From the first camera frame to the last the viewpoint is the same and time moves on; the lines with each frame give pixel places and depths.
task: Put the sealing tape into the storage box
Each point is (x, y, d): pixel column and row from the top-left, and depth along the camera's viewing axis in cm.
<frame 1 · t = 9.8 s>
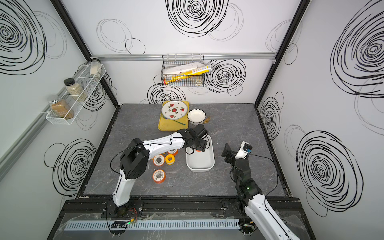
left hand: (201, 145, 91), fingers open
right hand: (232, 147, 79), fingers open
white storage box: (199, 161, 90), point 2 cm above the table
yellow plastic tray: (165, 124, 111), on the table
watermelon pattern plate: (174, 110, 118), point 2 cm above the table
purple teal fork: (170, 119, 114), on the table
white scalloped bowl: (196, 116, 113), point 2 cm above the table
yellow sealing tape roll: (169, 162, 91), on the table
orange sealing tape roll: (159, 176, 86), on the table

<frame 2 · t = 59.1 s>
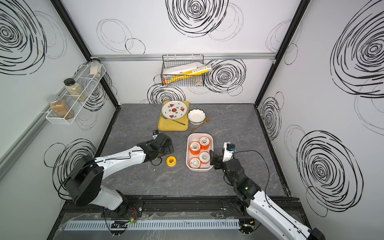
left hand: (166, 148, 89), fingers open
right hand: (216, 152, 78), fingers open
orange sealing tape roll: (194, 163, 90), point 2 cm above the table
orange sealing tape roll 2: (204, 143, 95), point 5 cm above the table
orange sealing tape roll 3: (204, 157, 92), point 2 cm above the table
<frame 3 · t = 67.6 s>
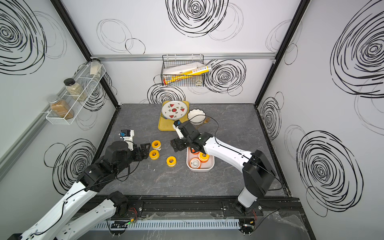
left hand: (143, 144, 72), fingers open
right hand: (177, 140, 82), fingers open
yellow sealing tape roll 2: (157, 142, 99), point 2 cm above the table
yellow sealing tape roll 3: (156, 153, 93), point 2 cm above the table
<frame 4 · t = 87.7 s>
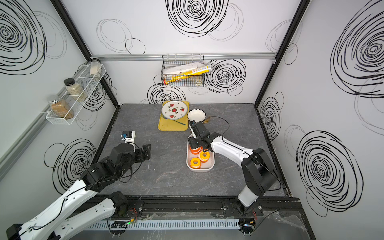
left hand: (143, 146, 72), fingers open
right hand: (194, 139, 89), fingers open
yellow sealing tape roll: (195, 163, 87), point 5 cm above the table
